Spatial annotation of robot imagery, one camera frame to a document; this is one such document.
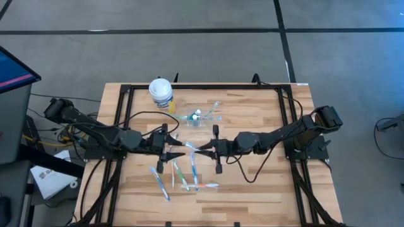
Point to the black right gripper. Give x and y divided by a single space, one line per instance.
225 148

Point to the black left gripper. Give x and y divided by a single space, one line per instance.
158 145

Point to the purple toothbrush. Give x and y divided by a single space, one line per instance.
191 145

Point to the teal mouthwash bottle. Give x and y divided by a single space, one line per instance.
190 118

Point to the small white-capped bottle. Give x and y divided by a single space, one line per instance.
198 111

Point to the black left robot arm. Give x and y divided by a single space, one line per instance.
94 130

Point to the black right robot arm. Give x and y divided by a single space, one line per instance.
284 134

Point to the clear plastic organizer holder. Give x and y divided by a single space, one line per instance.
202 124

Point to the orange toothbrush in wrapper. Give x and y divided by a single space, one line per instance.
208 185
172 176

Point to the yellow disinfecting wipes canister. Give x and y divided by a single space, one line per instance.
160 88

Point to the white tape roll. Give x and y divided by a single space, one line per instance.
71 184

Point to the black desk beam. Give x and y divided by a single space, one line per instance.
50 160

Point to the white printed booklet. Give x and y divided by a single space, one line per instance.
50 179

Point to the monitor with blue screen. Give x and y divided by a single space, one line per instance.
12 72

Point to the black device with light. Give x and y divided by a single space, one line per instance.
4 208

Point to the grey stand foot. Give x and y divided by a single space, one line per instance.
394 123

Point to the black aluminium table frame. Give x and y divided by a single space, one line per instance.
205 86

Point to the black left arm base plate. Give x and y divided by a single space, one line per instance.
91 155

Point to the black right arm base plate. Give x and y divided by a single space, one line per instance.
320 155

